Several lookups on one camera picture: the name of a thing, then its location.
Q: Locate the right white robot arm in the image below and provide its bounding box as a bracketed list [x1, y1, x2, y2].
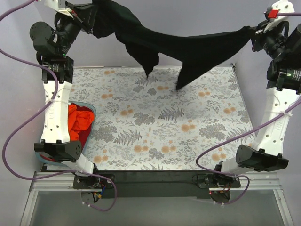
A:
[213, 21, 301, 187]

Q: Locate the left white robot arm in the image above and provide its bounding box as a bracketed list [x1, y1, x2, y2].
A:
[30, 0, 101, 188]

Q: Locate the teal plastic basket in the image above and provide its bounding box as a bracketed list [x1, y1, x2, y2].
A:
[35, 101, 97, 165]

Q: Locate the dark red t shirt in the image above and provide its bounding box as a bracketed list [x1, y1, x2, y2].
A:
[34, 103, 95, 162]

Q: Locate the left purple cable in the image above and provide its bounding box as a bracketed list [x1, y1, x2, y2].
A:
[0, 0, 117, 211]

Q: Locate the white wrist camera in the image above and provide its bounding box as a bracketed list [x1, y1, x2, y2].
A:
[264, 0, 295, 26]
[44, 0, 73, 18]

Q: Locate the floral table mat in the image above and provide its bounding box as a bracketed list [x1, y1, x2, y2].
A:
[70, 66, 255, 170]

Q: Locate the orange t shirt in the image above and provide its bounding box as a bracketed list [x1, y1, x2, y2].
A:
[68, 104, 95, 142]

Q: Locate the black t shirt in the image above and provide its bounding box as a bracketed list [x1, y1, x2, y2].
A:
[92, 0, 252, 90]

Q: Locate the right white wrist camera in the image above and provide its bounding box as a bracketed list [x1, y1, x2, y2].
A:
[264, 0, 295, 26]

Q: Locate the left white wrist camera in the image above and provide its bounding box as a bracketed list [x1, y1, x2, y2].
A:
[44, 0, 73, 18]

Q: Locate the aluminium rail frame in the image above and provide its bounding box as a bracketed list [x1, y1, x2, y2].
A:
[21, 172, 294, 226]

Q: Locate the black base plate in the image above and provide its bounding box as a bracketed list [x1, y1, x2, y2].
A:
[73, 170, 241, 202]

